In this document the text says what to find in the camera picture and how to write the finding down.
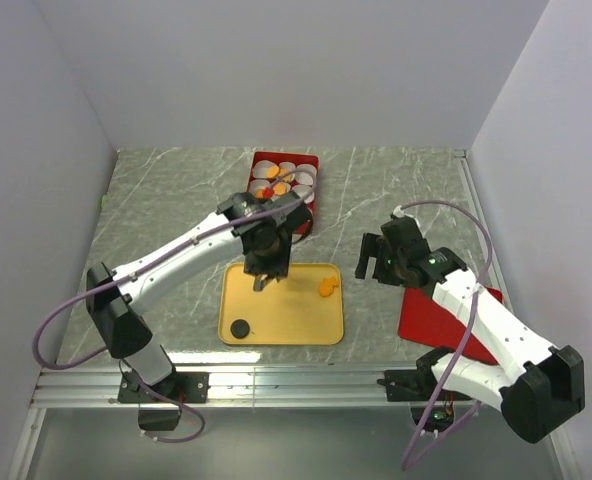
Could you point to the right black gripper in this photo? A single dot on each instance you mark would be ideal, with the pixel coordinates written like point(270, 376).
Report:
point(371, 243)

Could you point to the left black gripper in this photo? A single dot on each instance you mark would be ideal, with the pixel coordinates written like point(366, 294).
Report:
point(278, 267)

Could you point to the metal tongs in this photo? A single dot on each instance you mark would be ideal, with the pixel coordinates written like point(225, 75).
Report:
point(260, 282)

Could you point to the orange fish cookie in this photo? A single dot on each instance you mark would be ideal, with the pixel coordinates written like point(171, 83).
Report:
point(327, 286)

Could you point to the round tan cookie top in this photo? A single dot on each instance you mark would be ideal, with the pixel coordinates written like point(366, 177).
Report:
point(272, 172)

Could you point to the red box lid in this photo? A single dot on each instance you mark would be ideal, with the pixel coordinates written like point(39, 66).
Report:
point(423, 321)

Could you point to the black round cookie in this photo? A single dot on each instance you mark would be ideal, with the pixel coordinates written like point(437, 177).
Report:
point(240, 329)

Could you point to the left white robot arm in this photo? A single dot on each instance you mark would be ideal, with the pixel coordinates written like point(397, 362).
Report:
point(120, 297)

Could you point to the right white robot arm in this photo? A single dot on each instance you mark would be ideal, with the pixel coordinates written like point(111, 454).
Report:
point(536, 385)

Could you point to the white paper cup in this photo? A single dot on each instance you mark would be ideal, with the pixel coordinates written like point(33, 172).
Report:
point(289, 187)
point(305, 174)
point(258, 184)
point(260, 168)
point(304, 192)
point(287, 167)

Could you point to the red cookie box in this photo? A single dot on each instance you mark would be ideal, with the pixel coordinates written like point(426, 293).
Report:
point(279, 157)

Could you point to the yellow tray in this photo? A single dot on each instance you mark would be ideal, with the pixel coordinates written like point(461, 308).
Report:
point(288, 312)

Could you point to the aluminium rail right side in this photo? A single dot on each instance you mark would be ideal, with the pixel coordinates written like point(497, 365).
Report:
point(462, 157)

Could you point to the aluminium rail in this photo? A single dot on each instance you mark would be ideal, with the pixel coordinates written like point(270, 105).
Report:
point(462, 157)
point(229, 385)

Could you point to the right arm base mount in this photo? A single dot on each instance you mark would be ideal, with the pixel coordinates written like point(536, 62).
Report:
point(412, 386)

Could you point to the aluminium rail front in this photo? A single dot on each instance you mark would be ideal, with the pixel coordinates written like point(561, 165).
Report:
point(229, 385)

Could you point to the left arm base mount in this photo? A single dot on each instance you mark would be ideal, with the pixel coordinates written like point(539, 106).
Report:
point(186, 385)

